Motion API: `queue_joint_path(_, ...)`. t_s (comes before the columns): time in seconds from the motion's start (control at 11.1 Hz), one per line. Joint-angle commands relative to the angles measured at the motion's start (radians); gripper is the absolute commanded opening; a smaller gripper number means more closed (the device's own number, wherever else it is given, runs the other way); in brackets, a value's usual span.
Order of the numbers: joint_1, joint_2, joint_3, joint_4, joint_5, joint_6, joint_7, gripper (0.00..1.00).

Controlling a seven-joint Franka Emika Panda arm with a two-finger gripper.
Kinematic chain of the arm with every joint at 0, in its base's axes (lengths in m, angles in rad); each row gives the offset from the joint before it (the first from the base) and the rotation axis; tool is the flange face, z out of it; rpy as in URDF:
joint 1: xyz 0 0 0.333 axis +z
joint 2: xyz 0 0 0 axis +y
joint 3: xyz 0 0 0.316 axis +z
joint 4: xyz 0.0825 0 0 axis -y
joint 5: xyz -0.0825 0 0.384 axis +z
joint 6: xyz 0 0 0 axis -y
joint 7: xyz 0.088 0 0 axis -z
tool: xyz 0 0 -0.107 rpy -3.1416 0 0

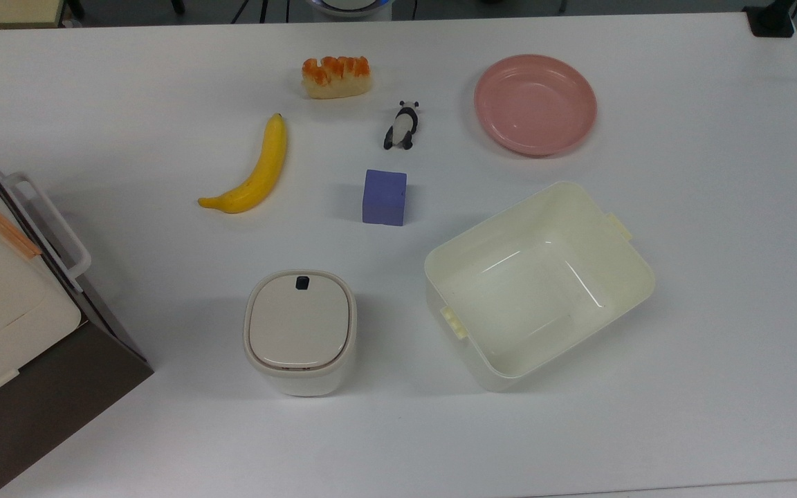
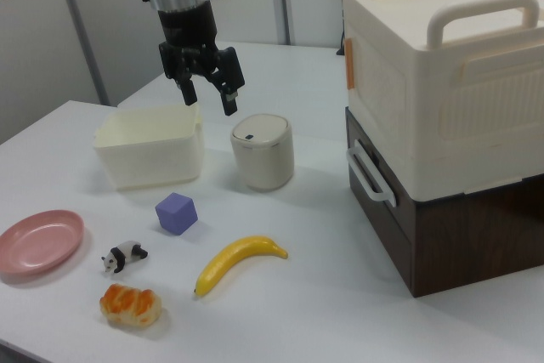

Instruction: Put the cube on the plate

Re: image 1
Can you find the dark brown drawer cabinet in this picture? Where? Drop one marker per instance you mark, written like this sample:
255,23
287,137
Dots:
59,401

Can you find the purple cube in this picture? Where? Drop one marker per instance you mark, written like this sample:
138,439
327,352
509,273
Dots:
383,198

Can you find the orange latch strip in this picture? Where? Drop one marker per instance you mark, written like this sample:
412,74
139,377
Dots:
4,226

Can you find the pink plate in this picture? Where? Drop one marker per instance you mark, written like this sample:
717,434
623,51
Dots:
535,104

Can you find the black and white panda figurine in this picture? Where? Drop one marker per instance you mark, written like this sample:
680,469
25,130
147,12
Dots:
404,126

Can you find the cream open plastic bin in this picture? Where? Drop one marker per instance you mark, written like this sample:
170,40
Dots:
537,287

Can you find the toy sushi with orange topping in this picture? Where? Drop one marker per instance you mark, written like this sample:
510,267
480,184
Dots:
336,79

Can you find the small cream lidded trash can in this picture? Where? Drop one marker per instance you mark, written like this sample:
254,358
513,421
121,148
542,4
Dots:
299,330

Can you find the yellow banana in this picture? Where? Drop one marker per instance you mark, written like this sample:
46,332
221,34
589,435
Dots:
260,176

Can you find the tan wooden desk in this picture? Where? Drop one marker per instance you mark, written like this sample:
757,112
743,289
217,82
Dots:
4,12

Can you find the black table clamp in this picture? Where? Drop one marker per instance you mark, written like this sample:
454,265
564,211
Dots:
772,21

